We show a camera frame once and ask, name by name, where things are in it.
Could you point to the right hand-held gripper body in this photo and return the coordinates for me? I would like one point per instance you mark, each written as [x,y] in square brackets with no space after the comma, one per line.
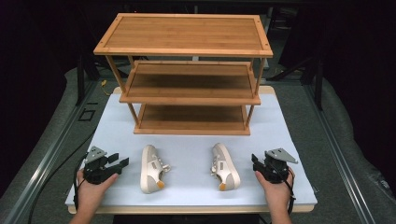
[275,169]

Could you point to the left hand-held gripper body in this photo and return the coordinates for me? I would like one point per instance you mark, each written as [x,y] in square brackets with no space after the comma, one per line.
[95,171]

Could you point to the beige sneaker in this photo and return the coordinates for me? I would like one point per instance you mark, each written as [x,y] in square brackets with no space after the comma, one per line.
[149,174]
[227,171]

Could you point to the three-tier wooden shoe rack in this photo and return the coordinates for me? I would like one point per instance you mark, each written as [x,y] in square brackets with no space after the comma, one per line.
[186,34]

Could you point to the person's left hand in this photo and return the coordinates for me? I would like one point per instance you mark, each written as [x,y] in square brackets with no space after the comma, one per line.
[90,196]

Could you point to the person's right hand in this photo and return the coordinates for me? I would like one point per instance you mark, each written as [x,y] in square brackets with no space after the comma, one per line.
[277,196]

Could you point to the white table mat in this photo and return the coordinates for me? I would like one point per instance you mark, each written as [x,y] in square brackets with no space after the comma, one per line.
[193,146]

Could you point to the small yellow floor object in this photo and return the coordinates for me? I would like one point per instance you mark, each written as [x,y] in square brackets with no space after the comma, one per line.
[104,82]

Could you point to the black stand pole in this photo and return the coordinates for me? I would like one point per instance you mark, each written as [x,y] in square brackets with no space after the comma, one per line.
[318,84]
[80,81]

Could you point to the metal floor rail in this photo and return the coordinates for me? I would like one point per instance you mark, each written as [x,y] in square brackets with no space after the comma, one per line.
[339,155]
[43,165]

